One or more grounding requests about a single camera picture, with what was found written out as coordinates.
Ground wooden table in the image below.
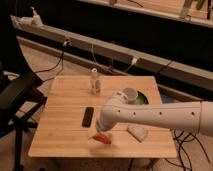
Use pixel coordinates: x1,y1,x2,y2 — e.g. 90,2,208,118
28,76,177,158

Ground white spray bottle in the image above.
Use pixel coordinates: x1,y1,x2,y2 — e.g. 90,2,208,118
32,7,43,27

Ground white cup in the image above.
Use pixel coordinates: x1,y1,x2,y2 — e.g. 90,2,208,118
122,87,138,104

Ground black rectangular remote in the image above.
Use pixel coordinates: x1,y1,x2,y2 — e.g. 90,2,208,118
82,107,94,127

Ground black chair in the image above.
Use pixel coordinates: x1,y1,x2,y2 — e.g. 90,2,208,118
0,71,48,171

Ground black floor cables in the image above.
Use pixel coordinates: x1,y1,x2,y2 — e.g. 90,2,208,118
166,129,213,171

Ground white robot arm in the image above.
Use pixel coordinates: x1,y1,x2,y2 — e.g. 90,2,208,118
95,91,213,137

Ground grey long rail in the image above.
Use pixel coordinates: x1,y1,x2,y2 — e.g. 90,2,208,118
12,16,213,84

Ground small white bottle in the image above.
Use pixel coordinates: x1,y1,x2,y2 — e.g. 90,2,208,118
90,68,101,94

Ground green bowl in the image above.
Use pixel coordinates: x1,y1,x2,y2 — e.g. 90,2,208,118
129,91,148,105

